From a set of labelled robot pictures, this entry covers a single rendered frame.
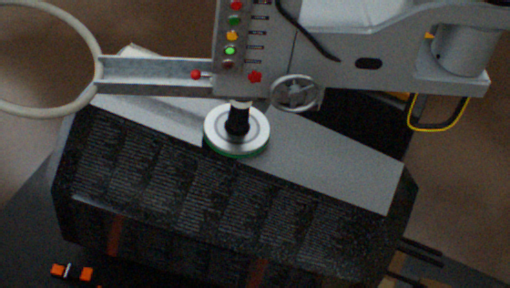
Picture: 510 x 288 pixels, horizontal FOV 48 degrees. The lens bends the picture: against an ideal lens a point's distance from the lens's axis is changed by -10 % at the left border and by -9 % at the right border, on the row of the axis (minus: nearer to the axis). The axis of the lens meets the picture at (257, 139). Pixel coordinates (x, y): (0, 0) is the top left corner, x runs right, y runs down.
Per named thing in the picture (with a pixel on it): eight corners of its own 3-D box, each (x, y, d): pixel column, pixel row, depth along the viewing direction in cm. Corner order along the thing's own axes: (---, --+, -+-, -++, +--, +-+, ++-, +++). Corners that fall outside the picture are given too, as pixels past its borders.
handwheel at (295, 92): (312, 91, 182) (322, 54, 171) (317, 117, 176) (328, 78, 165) (262, 89, 180) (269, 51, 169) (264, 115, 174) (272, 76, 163)
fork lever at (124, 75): (314, 69, 199) (317, 58, 195) (322, 114, 186) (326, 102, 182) (99, 58, 188) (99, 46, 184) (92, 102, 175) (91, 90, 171)
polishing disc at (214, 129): (191, 135, 199) (191, 132, 198) (225, 96, 212) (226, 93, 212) (249, 165, 194) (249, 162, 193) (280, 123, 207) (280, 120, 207)
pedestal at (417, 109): (306, 92, 350) (331, -12, 295) (412, 139, 337) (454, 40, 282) (256, 172, 309) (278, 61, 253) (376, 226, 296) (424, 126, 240)
